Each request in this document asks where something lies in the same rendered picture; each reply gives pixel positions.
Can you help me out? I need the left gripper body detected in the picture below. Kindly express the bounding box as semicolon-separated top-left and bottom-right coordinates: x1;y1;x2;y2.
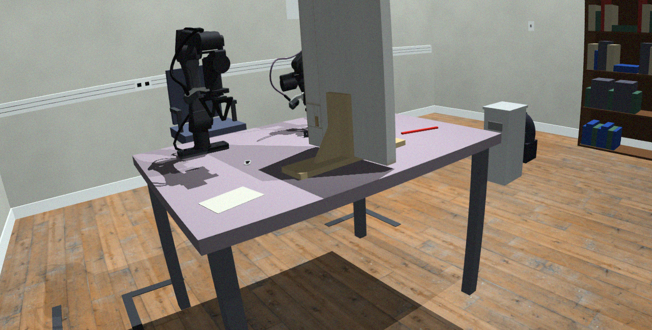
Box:
289;84;306;105

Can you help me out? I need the white paper sheet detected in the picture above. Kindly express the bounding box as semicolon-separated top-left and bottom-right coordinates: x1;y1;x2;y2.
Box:
198;187;264;214

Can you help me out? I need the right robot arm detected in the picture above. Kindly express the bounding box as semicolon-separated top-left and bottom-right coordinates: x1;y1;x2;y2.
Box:
175;29;230;157

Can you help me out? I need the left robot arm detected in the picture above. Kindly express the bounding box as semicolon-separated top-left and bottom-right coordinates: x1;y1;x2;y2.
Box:
280;52;304;110

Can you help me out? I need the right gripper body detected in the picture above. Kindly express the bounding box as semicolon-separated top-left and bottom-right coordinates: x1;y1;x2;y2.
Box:
185;73;229;100

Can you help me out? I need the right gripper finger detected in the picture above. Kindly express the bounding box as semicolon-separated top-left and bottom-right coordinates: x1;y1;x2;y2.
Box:
212;97;233;121
199;97;215;118

